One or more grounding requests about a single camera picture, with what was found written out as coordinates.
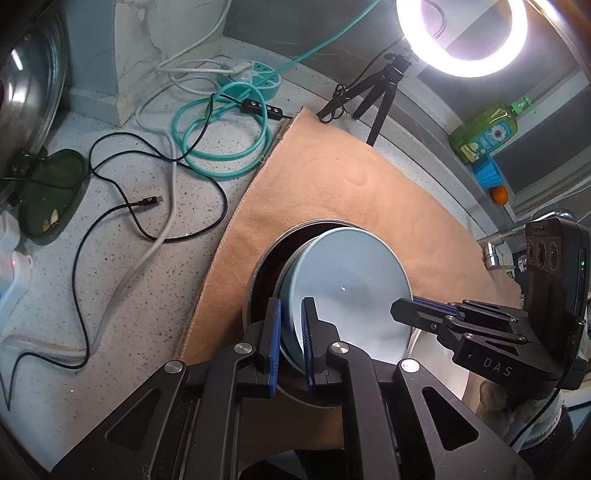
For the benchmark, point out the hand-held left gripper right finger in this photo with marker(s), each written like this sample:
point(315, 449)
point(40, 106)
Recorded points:
point(308, 341)

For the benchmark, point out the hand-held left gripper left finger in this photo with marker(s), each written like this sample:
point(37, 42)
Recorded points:
point(273, 341)

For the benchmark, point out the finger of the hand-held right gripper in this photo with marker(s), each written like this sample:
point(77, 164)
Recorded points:
point(485, 314)
point(415, 314)

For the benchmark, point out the light blue bowl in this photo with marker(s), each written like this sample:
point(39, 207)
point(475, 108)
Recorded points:
point(351, 286)

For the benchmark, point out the person's right hand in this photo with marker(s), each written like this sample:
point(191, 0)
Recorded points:
point(491, 397)

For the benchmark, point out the chrome faucet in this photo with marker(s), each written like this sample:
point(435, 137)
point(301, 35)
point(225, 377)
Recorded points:
point(491, 254)

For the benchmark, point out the small orange fruit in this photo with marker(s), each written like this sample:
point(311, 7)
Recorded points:
point(499, 195)

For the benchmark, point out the blue ribbed cup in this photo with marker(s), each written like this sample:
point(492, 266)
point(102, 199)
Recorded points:
point(488, 174)

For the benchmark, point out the tan felt mat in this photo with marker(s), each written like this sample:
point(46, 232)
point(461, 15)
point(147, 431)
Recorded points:
point(346, 184)

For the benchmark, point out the green dish soap bottle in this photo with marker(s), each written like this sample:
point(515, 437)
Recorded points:
point(485, 134)

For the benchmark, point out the black mini tripod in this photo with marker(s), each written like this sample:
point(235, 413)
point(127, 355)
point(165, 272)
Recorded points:
point(378, 115)

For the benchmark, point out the teal round power strip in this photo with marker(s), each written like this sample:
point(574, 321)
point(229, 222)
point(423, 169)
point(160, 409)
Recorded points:
point(265, 81)

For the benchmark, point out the dark green dish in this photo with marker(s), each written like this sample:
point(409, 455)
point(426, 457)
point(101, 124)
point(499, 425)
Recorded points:
point(51, 194)

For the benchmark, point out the white power strip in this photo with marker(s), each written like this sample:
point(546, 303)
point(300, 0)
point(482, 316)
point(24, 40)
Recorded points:
point(11, 272)

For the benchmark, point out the stainless steel pot lid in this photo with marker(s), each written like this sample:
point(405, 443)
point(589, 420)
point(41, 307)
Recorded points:
point(27, 83)

